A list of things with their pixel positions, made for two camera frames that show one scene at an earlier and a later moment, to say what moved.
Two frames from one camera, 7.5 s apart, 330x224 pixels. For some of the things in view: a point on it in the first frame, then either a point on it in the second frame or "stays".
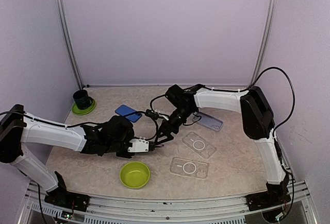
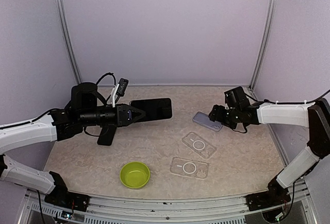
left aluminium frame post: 61,7 stays
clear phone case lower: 197,168 stays
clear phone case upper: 199,144 stays
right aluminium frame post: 269,28 stays
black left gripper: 126,156 → 122,118
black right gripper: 163,127 → 217,115
